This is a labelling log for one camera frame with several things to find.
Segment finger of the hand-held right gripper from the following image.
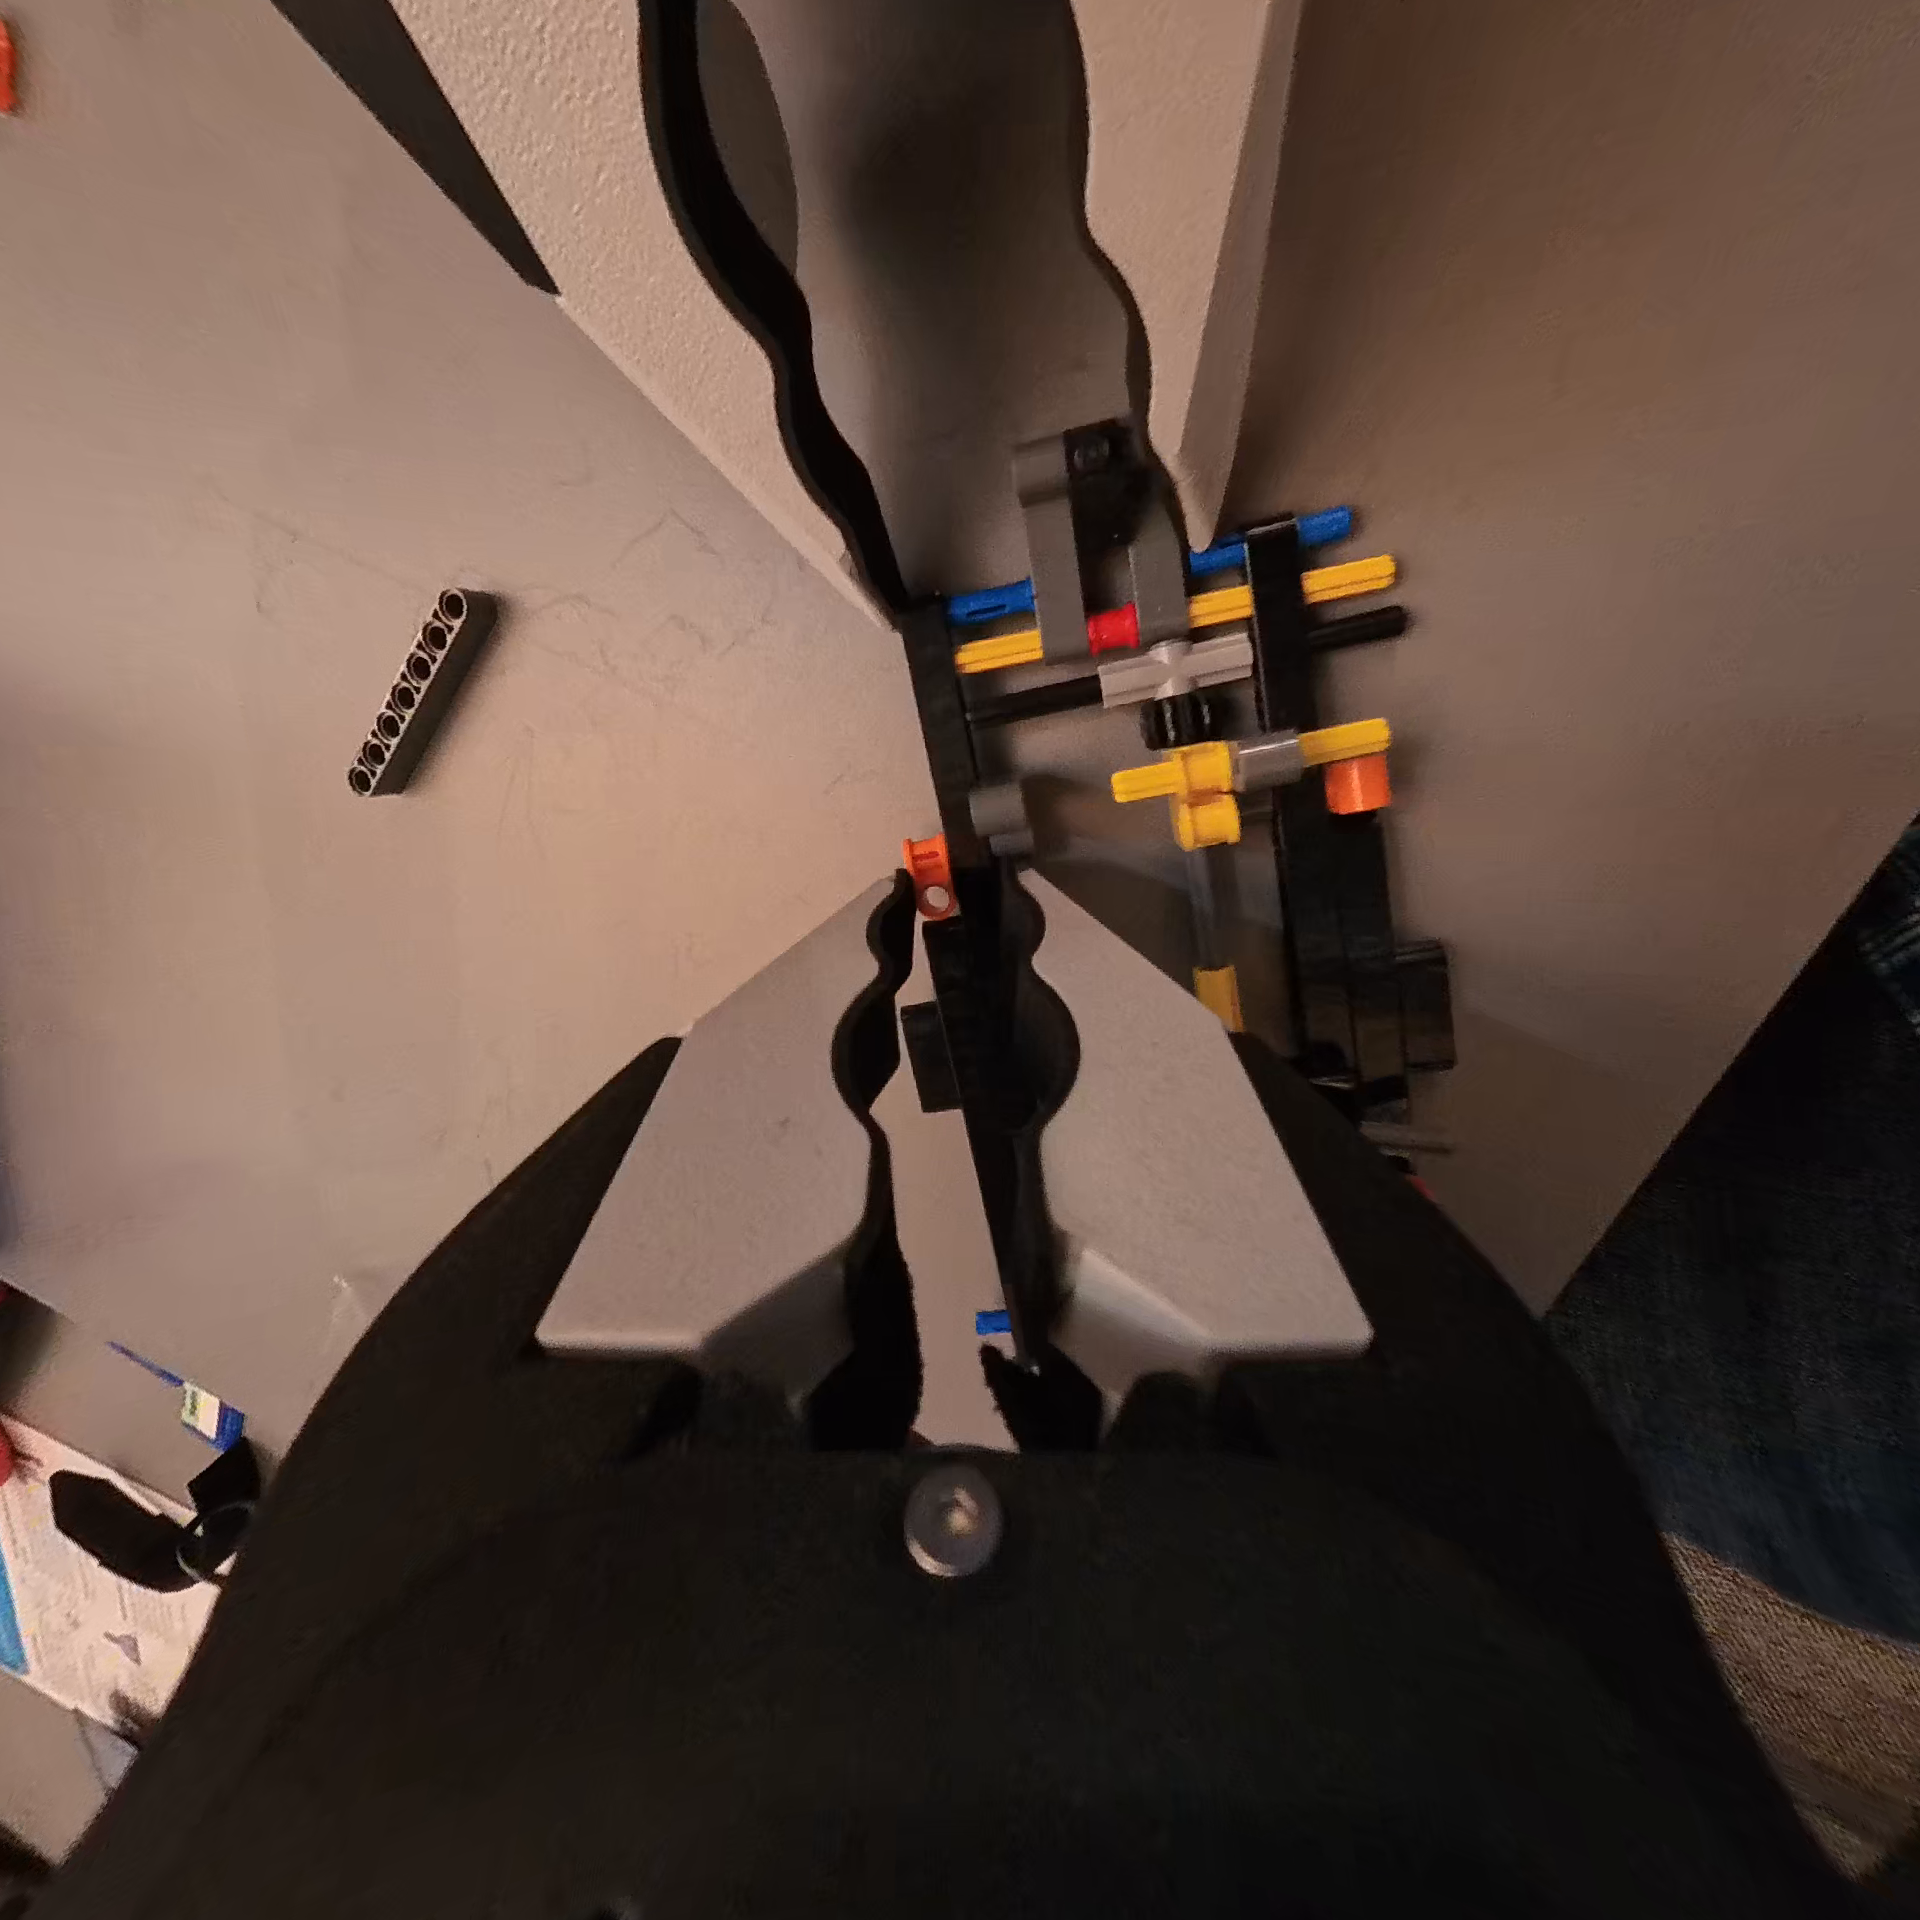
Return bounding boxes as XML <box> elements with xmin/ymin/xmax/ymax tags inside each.
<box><xmin>386</xmin><ymin>0</ymin><xmax>917</xmax><ymax>632</ymax></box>
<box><xmin>1068</xmin><ymin>0</ymin><xmax>1306</xmax><ymax>555</ymax></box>

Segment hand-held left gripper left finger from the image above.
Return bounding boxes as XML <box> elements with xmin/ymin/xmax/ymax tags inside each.
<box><xmin>532</xmin><ymin>870</ymin><xmax>924</xmax><ymax>1450</ymax></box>

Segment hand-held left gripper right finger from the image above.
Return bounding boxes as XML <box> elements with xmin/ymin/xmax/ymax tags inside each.
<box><xmin>990</xmin><ymin>868</ymin><xmax>1374</xmax><ymax>1450</ymax></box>

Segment multicoloured lego chassis assembly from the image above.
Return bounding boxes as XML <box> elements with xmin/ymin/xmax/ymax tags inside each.
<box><xmin>944</xmin><ymin>425</ymin><xmax>1460</xmax><ymax>1157</ymax></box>

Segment black lego side beam assembly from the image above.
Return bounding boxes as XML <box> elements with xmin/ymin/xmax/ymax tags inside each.
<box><xmin>896</xmin><ymin>591</ymin><xmax>1052</xmax><ymax>1375</ymax></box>

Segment grey lego beam with holes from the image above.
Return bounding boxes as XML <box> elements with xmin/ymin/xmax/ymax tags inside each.
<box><xmin>347</xmin><ymin>588</ymin><xmax>499</xmax><ymax>796</ymax></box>

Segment blue green card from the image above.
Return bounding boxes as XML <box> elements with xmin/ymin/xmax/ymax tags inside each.
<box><xmin>111</xmin><ymin>1340</ymin><xmax>249</xmax><ymax>1453</ymax></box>

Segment blue denim jeans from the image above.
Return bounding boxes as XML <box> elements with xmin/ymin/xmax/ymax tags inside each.
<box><xmin>1544</xmin><ymin>817</ymin><xmax>1920</xmax><ymax>1593</ymax></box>

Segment instruction booklet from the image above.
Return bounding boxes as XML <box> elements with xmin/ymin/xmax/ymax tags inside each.
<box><xmin>0</xmin><ymin>1410</ymin><xmax>227</xmax><ymax>1719</ymax></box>

